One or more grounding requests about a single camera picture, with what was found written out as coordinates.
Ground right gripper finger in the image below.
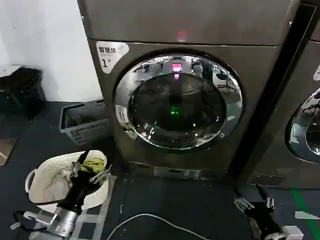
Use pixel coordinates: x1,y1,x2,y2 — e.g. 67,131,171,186
233,191,255,211
256,184,276,210

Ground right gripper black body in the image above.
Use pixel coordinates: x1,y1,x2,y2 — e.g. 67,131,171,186
244,206,285,240

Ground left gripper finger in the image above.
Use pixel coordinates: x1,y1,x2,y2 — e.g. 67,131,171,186
70,150,89,179
87,164,113,187

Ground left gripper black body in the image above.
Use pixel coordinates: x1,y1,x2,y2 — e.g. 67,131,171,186
57,172,97,215

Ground yellow-green garment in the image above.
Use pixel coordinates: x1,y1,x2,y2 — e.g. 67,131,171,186
79,152,108,175

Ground white garment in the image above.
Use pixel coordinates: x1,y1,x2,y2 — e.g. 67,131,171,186
41,166,74,202

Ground white perforated laundry basket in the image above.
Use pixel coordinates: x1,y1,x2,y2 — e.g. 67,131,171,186
24,149,112,211

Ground grey slotted plastic basket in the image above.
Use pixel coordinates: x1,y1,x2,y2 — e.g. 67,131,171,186
58,99,113,146

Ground green floor tape strip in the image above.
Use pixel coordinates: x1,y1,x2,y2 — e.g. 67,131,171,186
289,188,320,230

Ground clear checkered floor mat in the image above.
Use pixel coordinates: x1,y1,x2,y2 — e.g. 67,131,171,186
37,174,118,240

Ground dark clothes in grey basket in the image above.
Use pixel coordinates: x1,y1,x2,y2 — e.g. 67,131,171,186
66,113,103,128

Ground small white door sticker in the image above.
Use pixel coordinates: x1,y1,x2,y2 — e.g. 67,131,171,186
115,104,131,125

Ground round chrome-rimmed dryer door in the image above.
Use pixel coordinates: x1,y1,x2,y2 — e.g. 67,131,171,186
284,86,320,165

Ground grey dryer with partial door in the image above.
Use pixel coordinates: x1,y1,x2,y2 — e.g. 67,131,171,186
246,0,320,190

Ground round glass dryer door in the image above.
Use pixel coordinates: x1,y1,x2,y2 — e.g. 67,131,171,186
112,47,244,151

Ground white numbered dryer label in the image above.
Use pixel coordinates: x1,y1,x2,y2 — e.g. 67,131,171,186
95,40,130,75

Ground grey front-load dryer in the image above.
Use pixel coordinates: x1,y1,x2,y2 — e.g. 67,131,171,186
76,0,301,181

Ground white floor cable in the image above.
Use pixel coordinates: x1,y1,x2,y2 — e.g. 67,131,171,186
113,212,228,240

